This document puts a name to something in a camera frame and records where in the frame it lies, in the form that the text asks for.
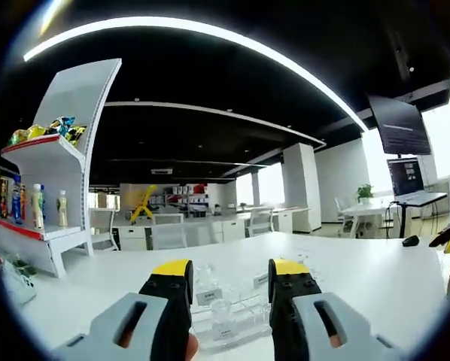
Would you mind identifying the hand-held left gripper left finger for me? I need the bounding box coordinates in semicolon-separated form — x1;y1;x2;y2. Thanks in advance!
51;258;195;361

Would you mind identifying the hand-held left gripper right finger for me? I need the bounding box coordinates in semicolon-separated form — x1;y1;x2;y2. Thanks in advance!
268;257;403;361

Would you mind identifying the clear acrylic reagent rack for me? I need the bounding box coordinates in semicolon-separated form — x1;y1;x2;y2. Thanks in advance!
189;253;324;353

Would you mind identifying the clear glass reagent bottle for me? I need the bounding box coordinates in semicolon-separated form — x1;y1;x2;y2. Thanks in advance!
195;262;215;291
208;299;236;342

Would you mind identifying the storage rack with white boxes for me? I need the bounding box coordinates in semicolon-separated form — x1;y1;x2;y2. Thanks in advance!
149;183;211;218

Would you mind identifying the person's left hand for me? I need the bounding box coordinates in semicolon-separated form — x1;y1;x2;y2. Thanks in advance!
186;332;199;361

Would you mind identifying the open laptop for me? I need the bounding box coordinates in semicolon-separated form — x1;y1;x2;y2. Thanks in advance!
386;157;448;207

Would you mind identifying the white mesh office chair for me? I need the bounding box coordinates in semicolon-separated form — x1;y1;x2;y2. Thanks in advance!
89;208;117;252
245;208;275;238

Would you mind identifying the white side table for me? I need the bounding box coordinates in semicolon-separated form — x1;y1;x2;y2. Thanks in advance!
337;205;395;240

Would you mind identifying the white office desk row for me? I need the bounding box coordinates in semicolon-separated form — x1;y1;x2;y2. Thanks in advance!
111;206;312;252

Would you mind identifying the green potted plant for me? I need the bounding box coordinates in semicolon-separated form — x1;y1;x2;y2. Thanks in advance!
356;184;375;206

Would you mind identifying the dark hanging monitor screen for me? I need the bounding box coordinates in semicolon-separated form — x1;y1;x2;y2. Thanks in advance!
367;94;433;156

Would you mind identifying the white flat tray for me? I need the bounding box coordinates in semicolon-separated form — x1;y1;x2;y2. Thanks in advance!
2;276;37;306

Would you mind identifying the row of drink bottles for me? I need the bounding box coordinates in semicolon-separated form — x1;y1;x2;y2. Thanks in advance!
0;174;69;230

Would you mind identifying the row of colourful snack packets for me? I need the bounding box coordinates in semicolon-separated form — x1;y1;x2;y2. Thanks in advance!
6;115;87;147

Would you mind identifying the white display shelf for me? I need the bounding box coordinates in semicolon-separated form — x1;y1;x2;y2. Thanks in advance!
0;58;123;279

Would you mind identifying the long curved ceiling light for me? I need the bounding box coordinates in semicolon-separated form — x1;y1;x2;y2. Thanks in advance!
23;17;369;132

